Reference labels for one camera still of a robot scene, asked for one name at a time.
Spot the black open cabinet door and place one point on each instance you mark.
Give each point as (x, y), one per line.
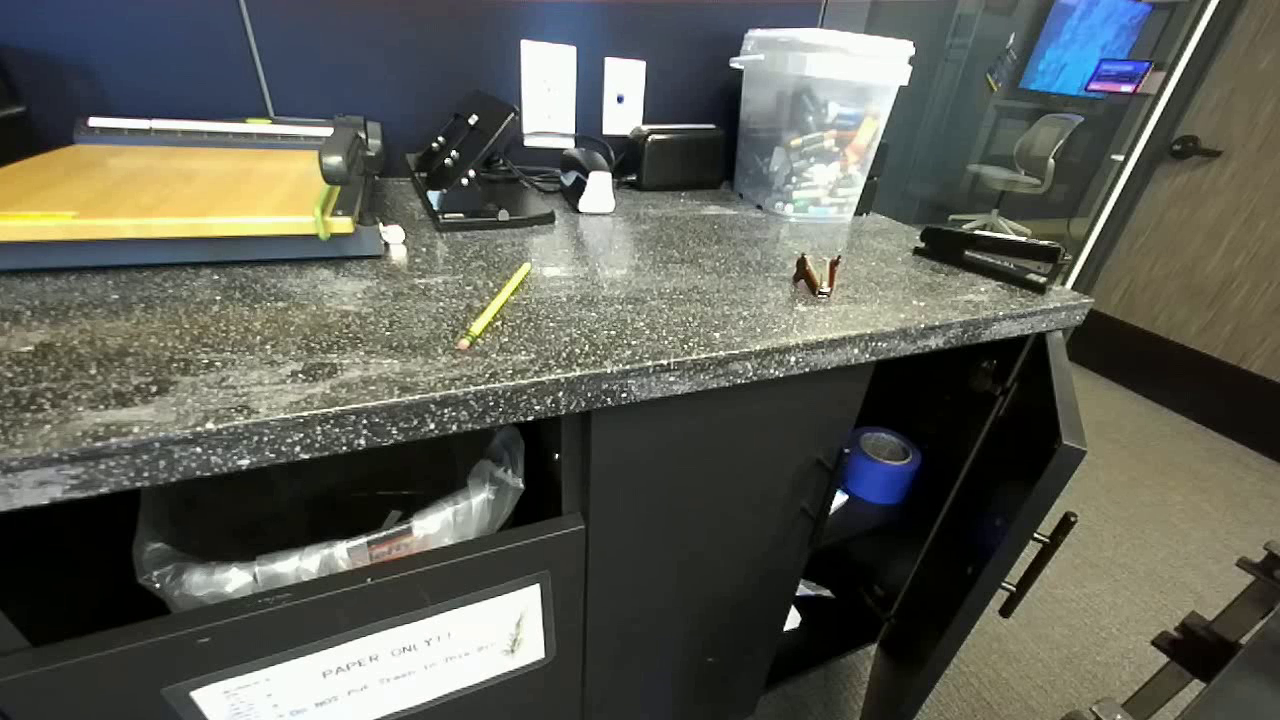
(996, 453)

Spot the yellow pencil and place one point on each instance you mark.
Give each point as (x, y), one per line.
(486, 316)

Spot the white tape dispenser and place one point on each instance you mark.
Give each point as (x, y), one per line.
(589, 183)

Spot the small brown clip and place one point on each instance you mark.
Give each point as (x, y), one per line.
(816, 273)

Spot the black box device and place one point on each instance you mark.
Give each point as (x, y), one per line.
(679, 159)

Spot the blue tape roll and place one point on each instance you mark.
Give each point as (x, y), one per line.
(882, 467)

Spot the black trash bin drawer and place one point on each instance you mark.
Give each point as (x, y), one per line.
(91, 641)

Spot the clear plastic battery tub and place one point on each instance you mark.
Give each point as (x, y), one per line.
(813, 104)

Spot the black stapler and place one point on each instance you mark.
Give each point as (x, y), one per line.
(996, 256)

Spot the white paper label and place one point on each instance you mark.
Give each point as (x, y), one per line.
(388, 671)

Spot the grey office chair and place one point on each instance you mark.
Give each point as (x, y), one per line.
(1030, 169)

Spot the wooden paper trimmer board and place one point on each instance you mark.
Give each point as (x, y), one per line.
(159, 190)

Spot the computer monitor screen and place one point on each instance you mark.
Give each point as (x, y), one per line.
(1090, 51)

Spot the white wall switch plate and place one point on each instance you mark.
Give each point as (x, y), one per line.
(620, 96)

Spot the white wall outlet plate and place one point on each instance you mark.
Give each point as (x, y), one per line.
(548, 94)

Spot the black door handle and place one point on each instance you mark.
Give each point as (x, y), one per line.
(1039, 567)

